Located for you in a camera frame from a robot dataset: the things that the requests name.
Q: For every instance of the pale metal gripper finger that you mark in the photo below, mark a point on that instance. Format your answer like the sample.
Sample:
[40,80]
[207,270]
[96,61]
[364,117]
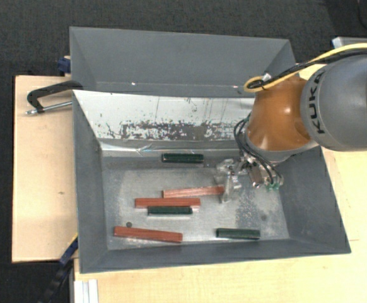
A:
[230,188]
[225,166]

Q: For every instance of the red-brown flat block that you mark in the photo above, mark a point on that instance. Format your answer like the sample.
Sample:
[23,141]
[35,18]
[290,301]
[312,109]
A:
[167,202]
[148,234]
[193,192]

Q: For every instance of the dark green flat block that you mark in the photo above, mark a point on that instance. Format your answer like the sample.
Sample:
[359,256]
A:
[237,233]
[170,210]
[182,158]

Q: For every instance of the grey metal bin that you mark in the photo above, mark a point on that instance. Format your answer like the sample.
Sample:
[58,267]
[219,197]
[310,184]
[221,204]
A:
[114,169]

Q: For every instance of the pale wood flat board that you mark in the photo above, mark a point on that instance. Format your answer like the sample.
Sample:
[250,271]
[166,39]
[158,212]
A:
[44,175]

